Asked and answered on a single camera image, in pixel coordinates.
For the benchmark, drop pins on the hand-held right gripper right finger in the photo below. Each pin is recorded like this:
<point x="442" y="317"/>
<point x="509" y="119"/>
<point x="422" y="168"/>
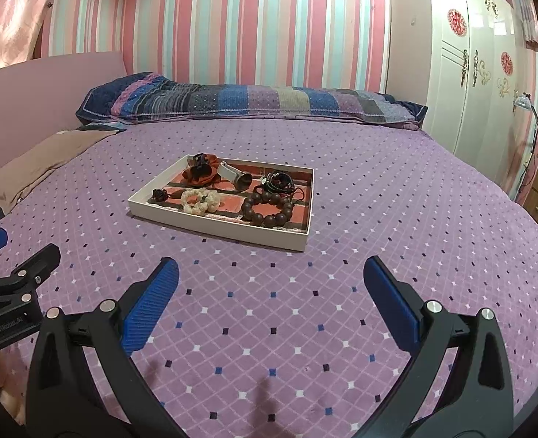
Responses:
<point x="390" y="305"/>

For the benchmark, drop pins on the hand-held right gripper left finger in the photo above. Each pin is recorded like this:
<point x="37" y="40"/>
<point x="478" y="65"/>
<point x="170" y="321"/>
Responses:
<point x="152" y="305"/>

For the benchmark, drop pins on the white tray with red lining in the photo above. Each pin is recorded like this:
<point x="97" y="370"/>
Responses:
<point x="214" y="230"/>

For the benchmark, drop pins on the cream scrunchie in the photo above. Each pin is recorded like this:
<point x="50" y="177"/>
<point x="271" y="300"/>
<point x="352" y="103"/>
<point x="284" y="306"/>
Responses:
<point x="189" y="200"/>

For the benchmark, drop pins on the white wrist watch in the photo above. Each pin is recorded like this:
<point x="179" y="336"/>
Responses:
<point x="232" y="174"/>

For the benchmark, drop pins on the purple checked bedspread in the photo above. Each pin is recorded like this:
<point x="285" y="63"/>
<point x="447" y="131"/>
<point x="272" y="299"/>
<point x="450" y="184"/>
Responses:
<point x="319" y="328"/>

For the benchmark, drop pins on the tan folded blanket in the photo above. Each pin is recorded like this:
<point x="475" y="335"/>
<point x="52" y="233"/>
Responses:
<point x="36" y="159"/>

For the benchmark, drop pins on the orange scrunchie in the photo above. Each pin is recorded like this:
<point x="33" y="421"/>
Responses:
<point x="214" y="169"/>

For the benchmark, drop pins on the pink headboard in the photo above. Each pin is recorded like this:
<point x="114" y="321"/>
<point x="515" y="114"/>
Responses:
<point x="36" y="96"/>

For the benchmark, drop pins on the white wardrobe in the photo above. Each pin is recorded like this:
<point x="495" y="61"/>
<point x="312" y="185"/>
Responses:
<point x="474" y="100"/>

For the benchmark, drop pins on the striped patchwork pillow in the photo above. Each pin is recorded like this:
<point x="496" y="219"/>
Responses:
<point x="250" y="100"/>

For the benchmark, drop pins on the desk lamp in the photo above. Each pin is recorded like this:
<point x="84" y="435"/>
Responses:
<point x="521" y="100"/>

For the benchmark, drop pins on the striped window curtain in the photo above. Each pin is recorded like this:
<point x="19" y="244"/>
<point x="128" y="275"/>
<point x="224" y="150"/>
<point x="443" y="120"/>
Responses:
<point x="528" y="18"/>

